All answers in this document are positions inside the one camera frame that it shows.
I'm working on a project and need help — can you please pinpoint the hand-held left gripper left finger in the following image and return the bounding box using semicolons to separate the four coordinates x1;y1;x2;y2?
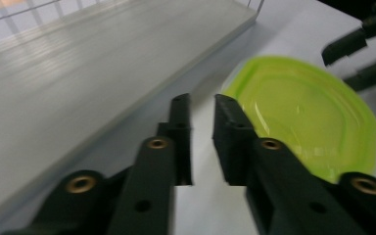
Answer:
107;92;194;235

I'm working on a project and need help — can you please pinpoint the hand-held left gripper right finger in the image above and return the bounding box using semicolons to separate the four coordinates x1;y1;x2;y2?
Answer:
211;93;367;235

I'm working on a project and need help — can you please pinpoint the green round lidded container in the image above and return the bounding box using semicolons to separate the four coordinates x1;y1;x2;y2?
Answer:
220;55;376;184

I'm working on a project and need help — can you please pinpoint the white wire two-tier rack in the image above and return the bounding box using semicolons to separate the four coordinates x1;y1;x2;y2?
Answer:
0;0;266;226

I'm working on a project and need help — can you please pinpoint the pale grey table mat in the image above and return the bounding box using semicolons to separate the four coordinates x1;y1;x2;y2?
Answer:
0;0;376;235

